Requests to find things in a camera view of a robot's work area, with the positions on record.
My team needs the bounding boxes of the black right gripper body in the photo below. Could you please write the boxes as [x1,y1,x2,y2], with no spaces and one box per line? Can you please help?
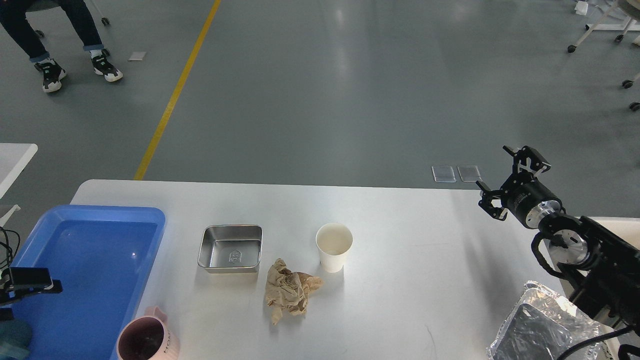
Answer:
[503,172,563,230]

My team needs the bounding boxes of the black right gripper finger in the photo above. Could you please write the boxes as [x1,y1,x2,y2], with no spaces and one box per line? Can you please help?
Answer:
[502,145,552,185]
[475,180,510,221]

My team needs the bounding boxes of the stainless steel rectangular tin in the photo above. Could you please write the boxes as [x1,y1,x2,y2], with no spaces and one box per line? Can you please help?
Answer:
[198,224,263,274]

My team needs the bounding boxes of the pink ceramic mug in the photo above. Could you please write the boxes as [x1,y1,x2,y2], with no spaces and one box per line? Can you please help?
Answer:
[115,306,180,360]

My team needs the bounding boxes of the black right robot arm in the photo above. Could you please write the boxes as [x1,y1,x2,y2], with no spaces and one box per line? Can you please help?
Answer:
[476,145,639,360]

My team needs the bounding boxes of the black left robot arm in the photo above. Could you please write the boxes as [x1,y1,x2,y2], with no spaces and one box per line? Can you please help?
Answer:
[0,227,63,322]

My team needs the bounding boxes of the clear floor plate right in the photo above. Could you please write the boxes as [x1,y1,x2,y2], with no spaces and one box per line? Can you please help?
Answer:
[457,165,483,183]

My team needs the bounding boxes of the clear floor plate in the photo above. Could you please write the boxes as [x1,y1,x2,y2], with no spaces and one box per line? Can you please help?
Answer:
[457,165,483,183]
[431,165,457,183]

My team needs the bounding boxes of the clear floor plate left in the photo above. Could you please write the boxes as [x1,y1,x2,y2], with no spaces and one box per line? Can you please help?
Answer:
[431,165,457,183]

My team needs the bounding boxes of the foil lined bin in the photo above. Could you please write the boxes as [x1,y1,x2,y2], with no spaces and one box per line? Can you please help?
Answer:
[486,280,608,360]

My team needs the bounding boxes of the white paper cup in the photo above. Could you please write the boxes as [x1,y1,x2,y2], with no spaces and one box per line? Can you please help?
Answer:
[315,222,354,273]

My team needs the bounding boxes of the white rolling stand legs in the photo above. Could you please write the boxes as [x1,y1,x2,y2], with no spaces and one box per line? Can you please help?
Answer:
[566,0,640,112]

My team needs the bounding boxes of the crumpled brown paper napkin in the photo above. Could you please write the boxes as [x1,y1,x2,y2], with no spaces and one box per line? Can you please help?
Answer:
[264,258,325,326]

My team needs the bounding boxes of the blue plastic tray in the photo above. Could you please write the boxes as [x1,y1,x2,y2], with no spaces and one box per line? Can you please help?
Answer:
[11,204,166,360]

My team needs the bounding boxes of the white side table left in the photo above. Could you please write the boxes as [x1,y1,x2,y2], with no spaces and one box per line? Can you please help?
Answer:
[0,143,39,198]

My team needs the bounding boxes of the white office chair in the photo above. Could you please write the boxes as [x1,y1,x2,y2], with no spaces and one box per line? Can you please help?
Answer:
[26,0,111,27]

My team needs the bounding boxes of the person in black clothes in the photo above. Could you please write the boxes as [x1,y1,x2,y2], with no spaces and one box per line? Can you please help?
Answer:
[0,0,124,94]

